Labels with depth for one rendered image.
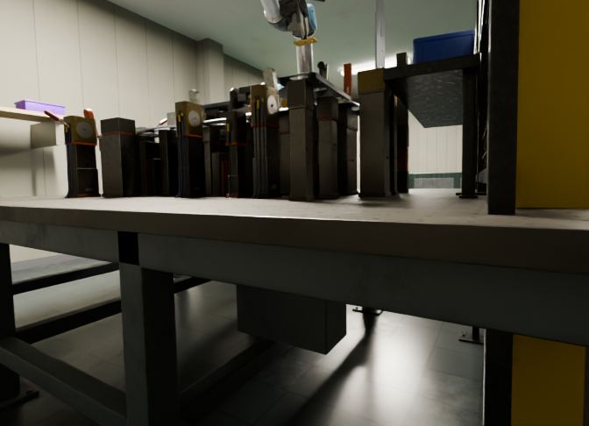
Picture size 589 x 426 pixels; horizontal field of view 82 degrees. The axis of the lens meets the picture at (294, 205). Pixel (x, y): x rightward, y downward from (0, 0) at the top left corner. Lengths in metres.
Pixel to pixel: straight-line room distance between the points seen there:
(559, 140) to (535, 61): 0.12
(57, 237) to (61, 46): 3.54
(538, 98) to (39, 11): 4.27
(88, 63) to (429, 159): 6.66
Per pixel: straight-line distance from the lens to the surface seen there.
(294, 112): 0.85
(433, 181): 5.97
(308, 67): 2.01
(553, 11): 0.67
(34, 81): 4.23
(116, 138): 1.62
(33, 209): 1.03
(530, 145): 0.62
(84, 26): 4.64
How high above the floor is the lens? 0.74
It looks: 4 degrees down
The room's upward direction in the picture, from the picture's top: 1 degrees counter-clockwise
